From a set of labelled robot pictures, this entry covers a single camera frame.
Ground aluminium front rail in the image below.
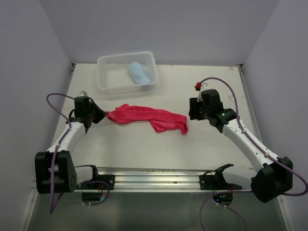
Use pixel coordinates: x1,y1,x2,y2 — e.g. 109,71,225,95
72,167,244,193

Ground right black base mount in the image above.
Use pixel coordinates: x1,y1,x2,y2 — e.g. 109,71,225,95
199,167,243,191

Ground red towel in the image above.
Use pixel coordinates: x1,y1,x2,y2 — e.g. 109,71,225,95
107,104,188,135

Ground light blue towel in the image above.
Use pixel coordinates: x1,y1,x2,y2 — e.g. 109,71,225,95
128,62,152,84

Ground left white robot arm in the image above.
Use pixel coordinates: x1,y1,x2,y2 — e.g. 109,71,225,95
35,96,107,194

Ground aluminium side rail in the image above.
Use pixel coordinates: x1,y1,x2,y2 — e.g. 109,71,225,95
237,64,262,141

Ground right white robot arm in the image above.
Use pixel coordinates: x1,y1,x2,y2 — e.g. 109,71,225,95
189,88,293,203

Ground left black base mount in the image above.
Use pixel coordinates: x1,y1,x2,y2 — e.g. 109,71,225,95
77,175,116,191

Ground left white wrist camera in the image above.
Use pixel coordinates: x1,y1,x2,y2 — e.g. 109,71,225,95
77,90,88,97

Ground white plastic mesh basket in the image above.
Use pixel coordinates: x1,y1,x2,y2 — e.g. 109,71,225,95
97,51,158,94

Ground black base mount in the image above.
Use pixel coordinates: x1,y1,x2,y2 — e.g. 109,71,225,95
77,175,116,191
199,167,243,191

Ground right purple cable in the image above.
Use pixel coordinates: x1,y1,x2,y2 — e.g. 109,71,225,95
199,77,308,231

